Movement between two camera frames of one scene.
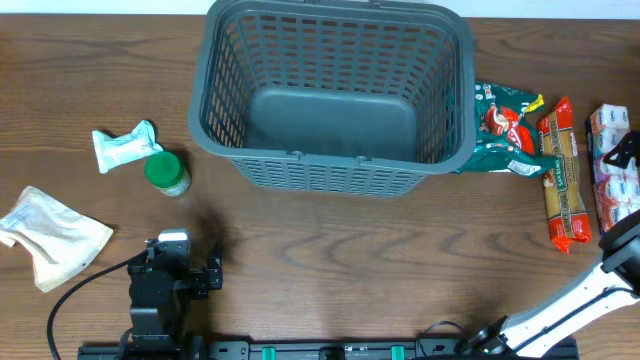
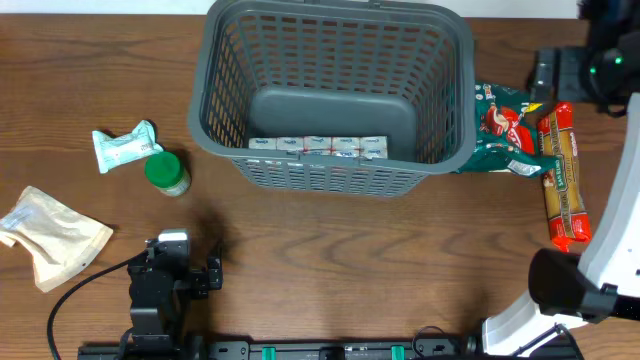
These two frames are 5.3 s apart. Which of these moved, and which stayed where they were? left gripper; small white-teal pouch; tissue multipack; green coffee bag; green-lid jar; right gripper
Moved: right gripper; tissue multipack
Stayed: left gripper; small white-teal pouch; green-lid jar; green coffee bag
